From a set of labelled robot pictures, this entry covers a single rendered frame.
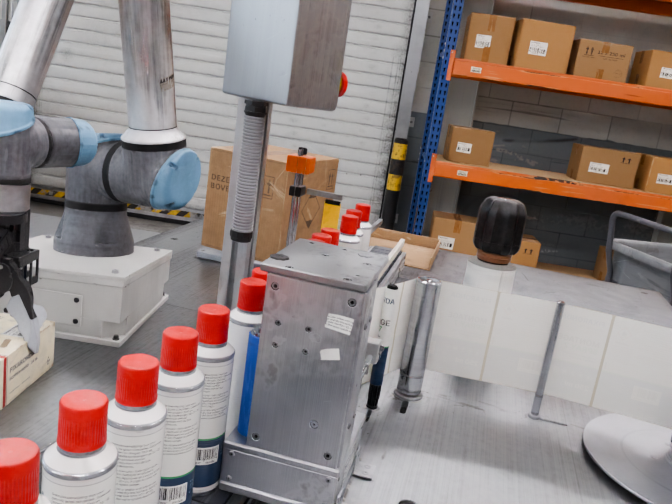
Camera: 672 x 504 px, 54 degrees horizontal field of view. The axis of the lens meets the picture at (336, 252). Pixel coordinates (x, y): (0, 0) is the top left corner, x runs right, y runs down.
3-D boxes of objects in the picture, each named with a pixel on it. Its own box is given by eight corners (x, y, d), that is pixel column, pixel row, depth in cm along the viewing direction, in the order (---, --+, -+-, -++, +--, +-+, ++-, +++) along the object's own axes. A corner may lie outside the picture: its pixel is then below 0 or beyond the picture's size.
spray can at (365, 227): (358, 300, 145) (373, 208, 140) (335, 295, 146) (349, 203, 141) (362, 293, 150) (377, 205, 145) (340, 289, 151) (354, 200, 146)
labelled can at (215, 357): (207, 502, 71) (228, 321, 66) (163, 489, 72) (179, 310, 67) (227, 476, 75) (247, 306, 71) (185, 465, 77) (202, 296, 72)
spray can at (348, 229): (344, 322, 131) (360, 220, 126) (319, 316, 132) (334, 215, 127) (350, 314, 136) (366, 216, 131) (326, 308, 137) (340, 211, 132)
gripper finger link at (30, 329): (67, 335, 102) (38, 281, 100) (48, 349, 96) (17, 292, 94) (49, 343, 102) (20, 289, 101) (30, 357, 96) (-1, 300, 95)
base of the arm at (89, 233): (111, 260, 124) (114, 208, 123) (36, 250, 126) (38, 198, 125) (146, 248, 139) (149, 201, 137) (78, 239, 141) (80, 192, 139)
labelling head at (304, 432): (331, 522, 70) (370, 290, 64) (217, 489, 72) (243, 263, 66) (358, 456, 83) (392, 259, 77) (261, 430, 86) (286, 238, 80)
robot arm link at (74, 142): (49, 113, 109) (-9, 110, 99) (103, 120, 105) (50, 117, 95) (48, 161, 110) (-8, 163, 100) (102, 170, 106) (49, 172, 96)
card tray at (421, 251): (429, 271, 199) (432, 258, 198) (345, 254, 204) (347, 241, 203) (438, 250, 227) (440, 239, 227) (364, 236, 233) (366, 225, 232)
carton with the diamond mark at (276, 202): (276, 266, 173) (289, 162, 166) (200, 245, 182) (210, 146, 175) (326, 248, 199) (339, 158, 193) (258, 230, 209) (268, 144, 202)
